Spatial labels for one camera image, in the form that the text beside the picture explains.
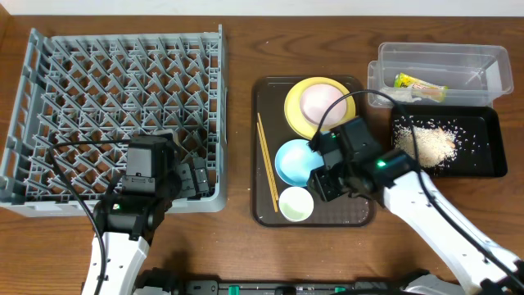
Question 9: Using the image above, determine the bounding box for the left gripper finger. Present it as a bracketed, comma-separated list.
[193, 157, 210, 194]
[177, 163, 197, 198]

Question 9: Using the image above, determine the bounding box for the small white green cup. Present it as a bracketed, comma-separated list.
[278, 187, 314, 222]

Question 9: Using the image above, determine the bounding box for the white pink bowl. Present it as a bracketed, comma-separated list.
[300, 84, 347, 125]

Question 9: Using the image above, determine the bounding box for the snack wrapper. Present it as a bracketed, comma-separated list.
[394, 73, 448, 102]

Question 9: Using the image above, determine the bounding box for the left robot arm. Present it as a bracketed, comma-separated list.
[82, 132, 210, 294]

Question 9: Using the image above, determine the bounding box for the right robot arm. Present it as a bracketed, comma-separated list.
[308, 118, 523, 294]

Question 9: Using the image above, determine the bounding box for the pile of rice waste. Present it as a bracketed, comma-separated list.
[392, 116, 485, 169]

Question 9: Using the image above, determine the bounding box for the grey plastic dishwasher rack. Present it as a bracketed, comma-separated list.
[1, 29, 228, 217]

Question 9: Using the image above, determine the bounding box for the clear plastic waste bin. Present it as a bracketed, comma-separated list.
[367, 42, 514, 107]

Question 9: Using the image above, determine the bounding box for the black waste tray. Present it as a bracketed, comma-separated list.
[391, 105, 508, 177]

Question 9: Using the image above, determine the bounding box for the light blue bowl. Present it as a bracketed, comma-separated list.
[274, 139, 324, 187]

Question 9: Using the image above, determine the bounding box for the wooden chopstick left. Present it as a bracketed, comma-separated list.
[256, 121, 278, 213]

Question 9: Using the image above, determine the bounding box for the wooden chopstick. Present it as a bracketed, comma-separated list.
[256, 121, 278, 213]
[257, 113, 278, 213]

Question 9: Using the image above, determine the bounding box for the wooden chopstick right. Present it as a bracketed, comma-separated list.
[257, 113, 278, 213]

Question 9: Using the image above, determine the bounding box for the yellow round plate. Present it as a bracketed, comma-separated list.
[284, 77, 356, 139]

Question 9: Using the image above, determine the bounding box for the dark brown serving tray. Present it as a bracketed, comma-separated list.
[251, 76, 375, 228]

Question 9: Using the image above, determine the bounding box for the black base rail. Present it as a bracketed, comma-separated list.
[134, 279, 410, 295]

